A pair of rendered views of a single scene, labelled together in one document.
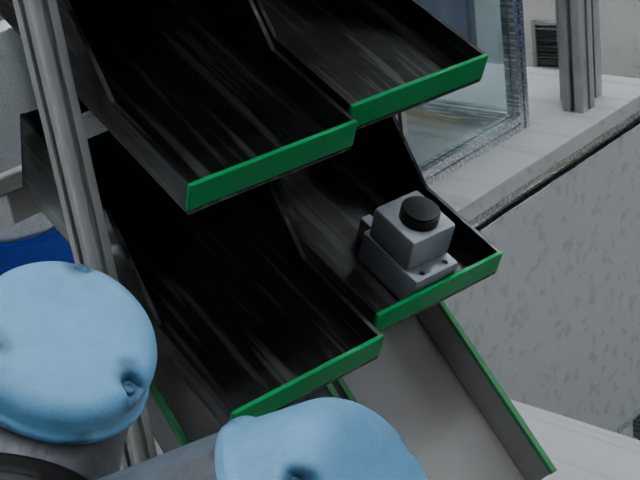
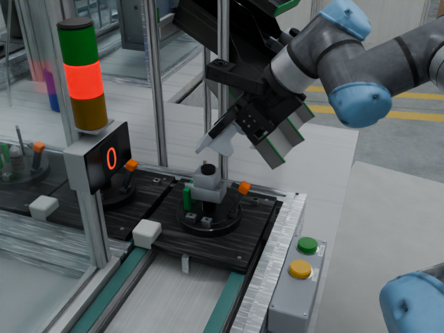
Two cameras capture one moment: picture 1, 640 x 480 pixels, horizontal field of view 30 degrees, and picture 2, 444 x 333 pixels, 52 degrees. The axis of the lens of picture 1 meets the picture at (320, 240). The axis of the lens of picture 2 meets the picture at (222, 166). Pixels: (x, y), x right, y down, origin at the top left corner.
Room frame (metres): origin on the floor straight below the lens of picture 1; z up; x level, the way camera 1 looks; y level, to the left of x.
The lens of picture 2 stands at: (-0.14, 0.57, 1.57)
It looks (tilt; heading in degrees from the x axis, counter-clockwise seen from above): 32 degrees down; 335
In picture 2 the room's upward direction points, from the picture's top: straight up
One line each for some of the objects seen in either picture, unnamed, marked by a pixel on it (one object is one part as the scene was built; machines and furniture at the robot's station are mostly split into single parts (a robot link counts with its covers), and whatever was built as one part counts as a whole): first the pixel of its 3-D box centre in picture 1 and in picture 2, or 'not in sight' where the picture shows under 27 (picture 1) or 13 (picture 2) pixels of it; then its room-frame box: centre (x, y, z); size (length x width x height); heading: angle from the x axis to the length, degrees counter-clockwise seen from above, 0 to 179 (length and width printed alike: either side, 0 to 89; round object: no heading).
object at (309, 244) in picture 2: not in sight; (307, 246); (0.41, 0.12, 0.96); 0.04 x 0.04 x 0.02
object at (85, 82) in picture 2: not in sight; (84, 77); (0.52, 0.48, 1.33); 0.05 x 0.05 x 0.05
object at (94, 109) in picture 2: not in sight; (89, 108); (0.52, 0.48, 1.28); 0.05 x 0.05 x 0.05
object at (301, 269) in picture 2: not in sight; (300, 270); (0.36, 0.17, 0.96); 0.04 x 0.04 x 0.02
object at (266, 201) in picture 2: not in sight; (209, 219); (0.57, 0.27, 0.96); 0.24 x 0.24 x 0.02; 45
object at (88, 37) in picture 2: not in sight; (78, 43); (0.52, 0.48, 1.38); 0.05 x 0.05 x 0.05
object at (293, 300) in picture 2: not in sight; (298, 282); (0.36, 0.17, 0.93); 0.21 x 0.07 x 0.06; 135
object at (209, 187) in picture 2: not in sight; (203, 180); (0.58, 0.27, 1.06); 0.08 x 0.04 x 0.07; 47
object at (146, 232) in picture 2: not in sight; (147, 234); (0.57, 0.40, 0.97); 0.05 x 0.05 x 0.04; 45
